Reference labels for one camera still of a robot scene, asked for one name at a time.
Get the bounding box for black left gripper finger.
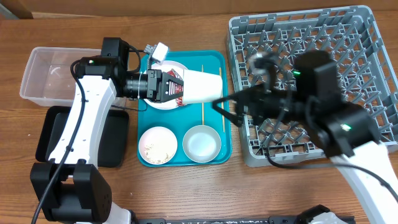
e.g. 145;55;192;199
162;72;183;86
160;91;183;102

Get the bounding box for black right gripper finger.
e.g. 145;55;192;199
212;87;258;106
212;103;245;127

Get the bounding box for red snack wrapper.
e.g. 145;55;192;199
167;69;185;106

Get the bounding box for white paper cup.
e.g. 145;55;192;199
182;70;223;105

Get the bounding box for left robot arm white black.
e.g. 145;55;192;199
30;37;183;223

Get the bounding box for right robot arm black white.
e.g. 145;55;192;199
212;50;397;223

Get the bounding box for grey dishwasher rack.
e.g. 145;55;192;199
226;6;397;167

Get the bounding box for white round plate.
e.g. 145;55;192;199
144;60;187;110

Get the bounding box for teal plastic tray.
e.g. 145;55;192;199
137;50;233;168

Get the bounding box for right wooden chopstick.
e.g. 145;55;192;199
219;67;225;133

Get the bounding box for wooden chopstick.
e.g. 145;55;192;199
219;67;225;133
201;65;205;125

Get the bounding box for left wooden chopstick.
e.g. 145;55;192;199
201;65;205;125

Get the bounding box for grey small bowl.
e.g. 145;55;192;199
182;125;221;164

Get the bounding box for black plastic tray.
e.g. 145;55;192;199
35;106;129;168

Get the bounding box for clear plastic bin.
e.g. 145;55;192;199
19;47;101;107

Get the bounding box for black rail at bottom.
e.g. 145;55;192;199
136;204;355;224

